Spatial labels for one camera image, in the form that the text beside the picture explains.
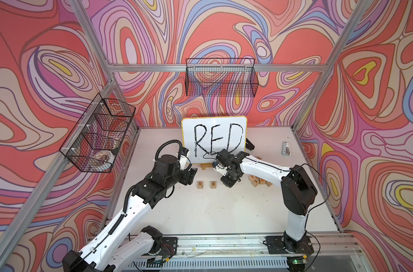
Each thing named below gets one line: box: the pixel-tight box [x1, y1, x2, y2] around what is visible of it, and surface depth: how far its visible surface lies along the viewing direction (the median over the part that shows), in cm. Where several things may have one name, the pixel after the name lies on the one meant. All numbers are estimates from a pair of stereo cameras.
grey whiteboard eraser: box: [281, 141, 292, 157], surface depth 107 cm
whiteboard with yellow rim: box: [181, 115, 248, 164], surface depth 90 cm
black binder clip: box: [245, 137, 255, 151], surface depth 110 cm
